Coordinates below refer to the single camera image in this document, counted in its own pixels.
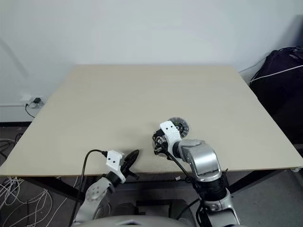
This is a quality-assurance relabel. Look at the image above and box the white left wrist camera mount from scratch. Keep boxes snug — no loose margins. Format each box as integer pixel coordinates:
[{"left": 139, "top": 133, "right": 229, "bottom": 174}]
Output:
[{"left": 106, "top": 149, "right": 126, "bottom": 183}]

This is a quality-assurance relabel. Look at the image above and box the black bag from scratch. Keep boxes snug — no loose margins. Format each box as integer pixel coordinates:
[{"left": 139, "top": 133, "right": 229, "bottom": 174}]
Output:
[{"left": 250, "top": 46, "right": 303, "bottom": 145}]

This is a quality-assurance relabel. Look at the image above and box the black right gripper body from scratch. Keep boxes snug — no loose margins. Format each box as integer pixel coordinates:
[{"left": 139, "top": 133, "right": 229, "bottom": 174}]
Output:
[{"left": 152, "top": 129, "right": 170, "bottom": 156}]

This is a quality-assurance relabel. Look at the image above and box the silver robot torso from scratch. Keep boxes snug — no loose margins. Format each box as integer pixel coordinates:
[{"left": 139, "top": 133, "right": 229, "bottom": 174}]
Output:
[{"left": 71, "top": 214, "right": 190, "bottom": 227}]

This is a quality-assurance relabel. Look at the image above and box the white floor cable tangle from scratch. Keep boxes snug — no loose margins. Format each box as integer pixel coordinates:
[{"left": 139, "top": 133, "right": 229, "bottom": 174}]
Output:
[{"left": 0, "top": 176, "right": 69, "bottom": 227}]

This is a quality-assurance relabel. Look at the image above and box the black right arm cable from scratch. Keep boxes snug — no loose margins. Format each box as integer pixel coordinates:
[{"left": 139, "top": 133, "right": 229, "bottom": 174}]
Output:
[{"left": 155, "top": 145, "right": 206, "bottom": 227}]

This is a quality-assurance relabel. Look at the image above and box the black adapter cord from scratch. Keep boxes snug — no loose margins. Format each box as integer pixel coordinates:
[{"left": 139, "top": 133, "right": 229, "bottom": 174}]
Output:
[{"left": 24, "top": 101, "right": 36, "bottom": 118}]

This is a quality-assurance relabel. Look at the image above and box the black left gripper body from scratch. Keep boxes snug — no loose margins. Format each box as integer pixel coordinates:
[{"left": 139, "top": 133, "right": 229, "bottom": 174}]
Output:
[{"left": 120, "top": 156, "right": 139, "bottom": 180}]

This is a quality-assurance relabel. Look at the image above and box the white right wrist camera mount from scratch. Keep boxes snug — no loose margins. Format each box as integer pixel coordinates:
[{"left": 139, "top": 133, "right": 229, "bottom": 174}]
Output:
[{"left": 159, "top": 121, "right": 182, "bottom": 153}]

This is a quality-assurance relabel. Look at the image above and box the black table frame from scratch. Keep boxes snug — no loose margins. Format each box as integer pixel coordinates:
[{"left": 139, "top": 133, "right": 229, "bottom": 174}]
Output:
[{"left": 23, "top": 168, "right": 296, "bottom": 204}]

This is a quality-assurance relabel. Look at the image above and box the white cable across bag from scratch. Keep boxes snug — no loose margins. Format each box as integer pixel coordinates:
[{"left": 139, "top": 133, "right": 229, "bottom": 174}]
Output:
[{"left": 250, "top": 65, "right": 303, "bottom": 83}]

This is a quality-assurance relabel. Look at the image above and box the thin grey wall cable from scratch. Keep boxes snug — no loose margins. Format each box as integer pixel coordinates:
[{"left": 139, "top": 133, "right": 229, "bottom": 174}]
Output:
[{"left": 238, "top": 56, "right": 268, "bottom": 73}]

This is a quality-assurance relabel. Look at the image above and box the white wall socket strip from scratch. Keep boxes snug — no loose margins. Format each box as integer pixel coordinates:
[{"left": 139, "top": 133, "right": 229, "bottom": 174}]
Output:
[{"left": 22, "top": 94, "right": 46, "bottom": 109}]

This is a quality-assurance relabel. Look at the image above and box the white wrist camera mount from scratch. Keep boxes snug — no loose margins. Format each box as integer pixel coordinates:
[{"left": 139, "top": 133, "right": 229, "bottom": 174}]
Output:
[
  {"left": 159, "top": 121, "right": 182, "bottom": 153},
  {"left": 106, "top": 149, "right": 126, "bottom": 183}
]

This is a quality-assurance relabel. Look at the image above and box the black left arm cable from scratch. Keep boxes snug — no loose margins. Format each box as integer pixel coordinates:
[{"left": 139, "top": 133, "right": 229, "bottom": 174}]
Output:
[{"left": 73, "top": 148, "right": 108, "bottom": 215}]

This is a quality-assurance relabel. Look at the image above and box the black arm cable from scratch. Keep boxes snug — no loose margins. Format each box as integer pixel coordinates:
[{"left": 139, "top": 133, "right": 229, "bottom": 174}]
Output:
[
  {"left": 73, "top": 148, "right": 108, "bottom": 215},
  {"left": 155, "top": 145, "right": 206, "bottom": 227}
]

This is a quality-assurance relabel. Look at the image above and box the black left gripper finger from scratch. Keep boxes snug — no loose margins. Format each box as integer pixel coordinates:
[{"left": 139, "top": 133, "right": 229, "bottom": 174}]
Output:
[
  {"left": 128, "top": 151, "right": 141, "bottom": 166},
  {"left": 125, "top": 149, "right": 141, "bottom": 160}
]

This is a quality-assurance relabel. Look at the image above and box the clear tape roll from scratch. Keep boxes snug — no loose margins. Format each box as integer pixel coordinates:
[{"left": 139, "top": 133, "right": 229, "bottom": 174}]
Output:
[{"left": 166, "top": 116, "right": 190, "bottom": 139}]

